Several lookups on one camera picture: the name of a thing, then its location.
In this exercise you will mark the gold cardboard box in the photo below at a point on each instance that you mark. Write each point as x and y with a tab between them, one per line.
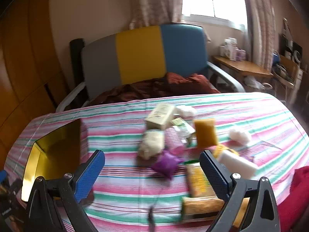
41	164

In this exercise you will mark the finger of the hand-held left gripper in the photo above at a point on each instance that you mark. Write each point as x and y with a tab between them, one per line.
2	176

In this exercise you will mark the pink clear plastic case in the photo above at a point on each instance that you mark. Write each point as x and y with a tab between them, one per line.
175	140

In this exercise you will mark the yellow snack packet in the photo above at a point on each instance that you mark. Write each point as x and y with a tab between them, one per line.
198	181

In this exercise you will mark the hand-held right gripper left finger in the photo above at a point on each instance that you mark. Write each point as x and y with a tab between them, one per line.
88	174

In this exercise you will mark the clear plastic bag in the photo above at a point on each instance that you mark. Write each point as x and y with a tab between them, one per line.
252	82

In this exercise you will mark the small white box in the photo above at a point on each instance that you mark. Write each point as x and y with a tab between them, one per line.
222	50

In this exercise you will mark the purple box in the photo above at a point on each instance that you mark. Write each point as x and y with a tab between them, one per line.
240	54

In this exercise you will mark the wooden side table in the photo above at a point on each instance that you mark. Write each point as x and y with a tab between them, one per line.
241	66

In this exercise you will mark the window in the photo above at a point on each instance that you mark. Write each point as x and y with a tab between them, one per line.
212	0

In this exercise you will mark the yellow sponge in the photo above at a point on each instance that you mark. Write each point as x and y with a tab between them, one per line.
206	133

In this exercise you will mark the purple pouch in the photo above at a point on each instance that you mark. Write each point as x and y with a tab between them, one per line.
166	164

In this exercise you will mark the white foam block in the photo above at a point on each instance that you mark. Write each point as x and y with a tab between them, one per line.
237	164

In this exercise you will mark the dark red cloth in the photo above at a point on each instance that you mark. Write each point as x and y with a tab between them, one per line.
154	87

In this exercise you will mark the bright red cloth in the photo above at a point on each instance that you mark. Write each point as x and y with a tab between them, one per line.
294	198

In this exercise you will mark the wooden chair with clutter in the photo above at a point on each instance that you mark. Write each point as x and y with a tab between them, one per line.
287	77

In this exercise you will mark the large white plastic wad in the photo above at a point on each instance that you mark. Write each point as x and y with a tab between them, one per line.
240	137

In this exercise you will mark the pink lace curtain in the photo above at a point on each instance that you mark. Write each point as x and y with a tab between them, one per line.
157	2
258	24

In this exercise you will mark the small white plastic wad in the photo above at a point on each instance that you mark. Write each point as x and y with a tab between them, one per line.
185	110

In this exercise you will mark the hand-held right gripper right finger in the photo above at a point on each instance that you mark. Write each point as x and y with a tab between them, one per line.
213	174

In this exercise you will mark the grey yellow blue armchair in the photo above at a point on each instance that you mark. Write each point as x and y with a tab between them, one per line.
137	58

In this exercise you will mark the blue bowl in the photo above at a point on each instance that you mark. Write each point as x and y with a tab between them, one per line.
276	58

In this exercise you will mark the green pen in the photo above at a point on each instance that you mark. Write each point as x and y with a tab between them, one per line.
192	161

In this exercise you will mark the striped bed sheet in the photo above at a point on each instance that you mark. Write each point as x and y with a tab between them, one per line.
120	130

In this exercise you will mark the tall white box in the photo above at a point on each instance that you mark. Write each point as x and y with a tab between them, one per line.
230	49

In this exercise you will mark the cream printed carton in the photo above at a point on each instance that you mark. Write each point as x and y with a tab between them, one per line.
160	116

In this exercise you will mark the cream fluffy ball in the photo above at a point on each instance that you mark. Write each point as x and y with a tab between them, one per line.
151	145

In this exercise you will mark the small green box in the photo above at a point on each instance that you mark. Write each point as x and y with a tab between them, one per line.
183	128

